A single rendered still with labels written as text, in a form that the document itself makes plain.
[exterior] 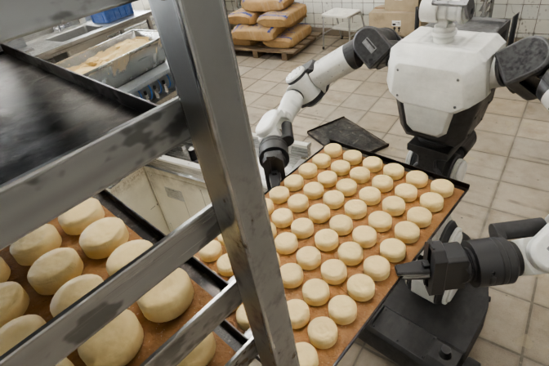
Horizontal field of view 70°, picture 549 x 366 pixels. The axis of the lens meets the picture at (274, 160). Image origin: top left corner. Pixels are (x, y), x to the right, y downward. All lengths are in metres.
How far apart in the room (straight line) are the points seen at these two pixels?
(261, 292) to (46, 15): 0.25
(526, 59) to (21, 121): 1.00
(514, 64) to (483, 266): 0.51
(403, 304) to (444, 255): 1.22
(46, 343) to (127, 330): 0.10
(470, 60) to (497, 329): 1.43
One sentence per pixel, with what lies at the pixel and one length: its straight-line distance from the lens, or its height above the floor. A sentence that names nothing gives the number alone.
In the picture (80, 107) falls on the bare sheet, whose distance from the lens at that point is 0.36.
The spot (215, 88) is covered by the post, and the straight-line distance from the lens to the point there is 0.23.
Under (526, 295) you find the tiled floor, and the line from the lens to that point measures 2.37.
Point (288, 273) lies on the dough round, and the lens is 0.79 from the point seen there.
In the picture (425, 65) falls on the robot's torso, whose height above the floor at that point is 1.37.
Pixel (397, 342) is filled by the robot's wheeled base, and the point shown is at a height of 0.19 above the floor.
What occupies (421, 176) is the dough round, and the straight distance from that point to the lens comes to 1.00.
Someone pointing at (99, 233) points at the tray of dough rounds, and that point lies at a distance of 0.48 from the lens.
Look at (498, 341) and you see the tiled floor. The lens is 2.18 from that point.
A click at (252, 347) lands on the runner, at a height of 1.42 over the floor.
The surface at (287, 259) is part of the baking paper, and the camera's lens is 0.84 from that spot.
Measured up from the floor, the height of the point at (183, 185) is 0.78.
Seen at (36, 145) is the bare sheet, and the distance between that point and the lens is 0.32.
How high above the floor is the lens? 1.79
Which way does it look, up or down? 34 degrees down
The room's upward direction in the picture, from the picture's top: 10 degrees counter-clockwise
